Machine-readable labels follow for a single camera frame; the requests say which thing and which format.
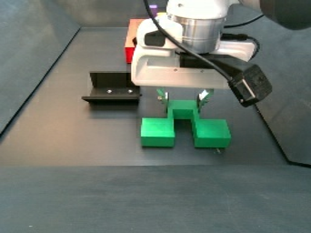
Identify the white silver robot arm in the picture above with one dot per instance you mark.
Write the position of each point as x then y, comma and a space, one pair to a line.
183, 51

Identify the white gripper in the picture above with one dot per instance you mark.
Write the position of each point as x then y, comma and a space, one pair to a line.
156, 65

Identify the red base board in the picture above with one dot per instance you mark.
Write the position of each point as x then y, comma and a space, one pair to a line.
130, 38

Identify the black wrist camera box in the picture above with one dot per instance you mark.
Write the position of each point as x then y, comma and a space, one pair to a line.
248, 82

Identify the purple right post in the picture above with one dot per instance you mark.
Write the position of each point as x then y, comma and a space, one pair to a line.
153, 9

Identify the black fixture bracket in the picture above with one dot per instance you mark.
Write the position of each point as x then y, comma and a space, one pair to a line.
112, 87

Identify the green U-shaped block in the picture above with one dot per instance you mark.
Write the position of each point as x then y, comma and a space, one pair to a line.
209, 132

